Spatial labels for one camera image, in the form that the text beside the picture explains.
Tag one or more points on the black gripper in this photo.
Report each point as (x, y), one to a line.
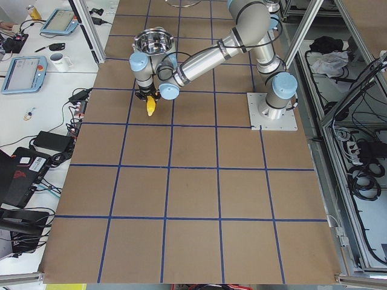
(146, 91)

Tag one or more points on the yellow corn cob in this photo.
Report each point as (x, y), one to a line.
(150, 105)

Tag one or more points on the glass pot lid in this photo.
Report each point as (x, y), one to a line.
(182, 3)

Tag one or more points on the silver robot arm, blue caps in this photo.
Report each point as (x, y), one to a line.
(159, 75)

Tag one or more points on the white pot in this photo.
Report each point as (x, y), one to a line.
(154, 42)

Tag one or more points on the black power strip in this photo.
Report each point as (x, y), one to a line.
(77, 111)

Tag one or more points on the white mug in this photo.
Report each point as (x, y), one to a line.
(61, 63)

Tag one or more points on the black power adapter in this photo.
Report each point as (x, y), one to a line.
(52, 141)

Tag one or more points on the black computer mouse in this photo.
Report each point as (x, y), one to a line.
(57, 46)

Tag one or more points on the brown paper table mat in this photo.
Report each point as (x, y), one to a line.
(190, 194)

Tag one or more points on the blue teach pendant far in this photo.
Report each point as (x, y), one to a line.
(61, 22)

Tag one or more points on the blue teach pendant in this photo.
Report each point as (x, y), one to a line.
(25, 75)
(61, 22)

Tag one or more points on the blue teach pendant near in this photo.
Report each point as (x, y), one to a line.
(25, 75)

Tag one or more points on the orange drink bottle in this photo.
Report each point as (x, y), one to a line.
(33, 12)

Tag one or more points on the black laptop with sticker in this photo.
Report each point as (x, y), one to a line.
(21, 172)

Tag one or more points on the black docking device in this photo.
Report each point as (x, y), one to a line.
(23, 231)

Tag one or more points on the black cloth bundle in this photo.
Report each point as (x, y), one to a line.
(326, 44)

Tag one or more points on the white crumpled cloth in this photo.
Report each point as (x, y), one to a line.
(331, 64)

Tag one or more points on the aluminium frame post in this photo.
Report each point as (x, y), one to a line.
(82, 14)

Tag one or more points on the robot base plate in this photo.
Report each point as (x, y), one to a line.
(264, 117)

